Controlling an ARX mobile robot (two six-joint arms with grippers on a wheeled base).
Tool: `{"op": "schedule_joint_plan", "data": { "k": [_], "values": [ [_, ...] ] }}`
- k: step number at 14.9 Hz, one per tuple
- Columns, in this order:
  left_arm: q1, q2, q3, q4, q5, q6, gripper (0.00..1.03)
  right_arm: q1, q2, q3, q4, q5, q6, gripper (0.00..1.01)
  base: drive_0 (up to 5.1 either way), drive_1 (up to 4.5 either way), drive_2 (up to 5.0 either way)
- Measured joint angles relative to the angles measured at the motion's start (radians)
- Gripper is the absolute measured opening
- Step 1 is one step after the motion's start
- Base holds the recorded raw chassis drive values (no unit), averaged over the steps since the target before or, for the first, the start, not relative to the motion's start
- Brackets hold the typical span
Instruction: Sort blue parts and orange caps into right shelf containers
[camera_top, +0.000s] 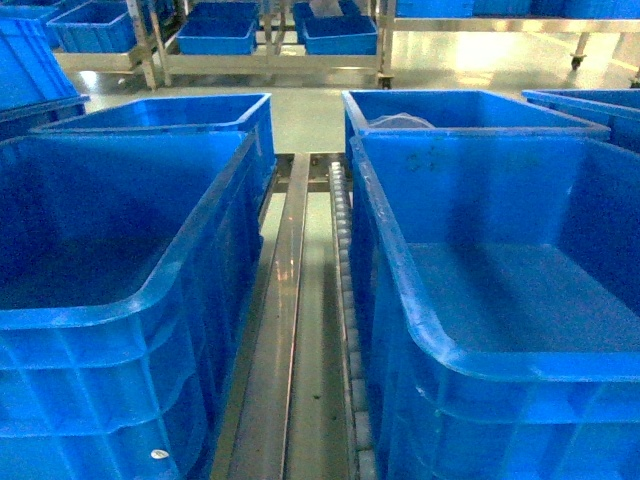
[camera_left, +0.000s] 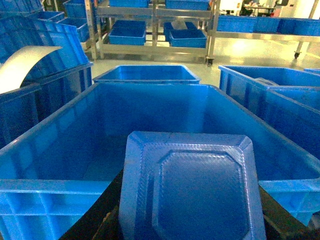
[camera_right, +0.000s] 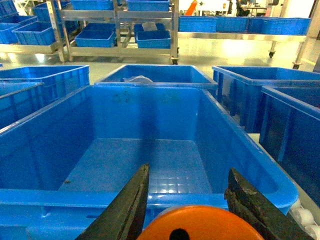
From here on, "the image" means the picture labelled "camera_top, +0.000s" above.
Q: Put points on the wheeled steel shelf cart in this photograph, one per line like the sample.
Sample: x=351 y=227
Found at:
x=158 y=58

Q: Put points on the blue bin behind left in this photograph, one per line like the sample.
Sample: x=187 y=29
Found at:
x=247 y=113

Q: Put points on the blue bin behind right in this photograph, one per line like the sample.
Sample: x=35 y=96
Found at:
x=455 y=112

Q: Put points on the large blue bin right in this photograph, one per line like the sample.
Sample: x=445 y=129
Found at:
x=496 y=288

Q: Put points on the large blue bin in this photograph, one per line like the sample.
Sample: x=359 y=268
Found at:
x=496 y=288
x=127 y=264

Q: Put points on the large blue bin left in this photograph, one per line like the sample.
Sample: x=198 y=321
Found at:
x=127 y=264

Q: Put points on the steel roller rail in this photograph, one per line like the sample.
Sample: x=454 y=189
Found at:
x=298 y=406

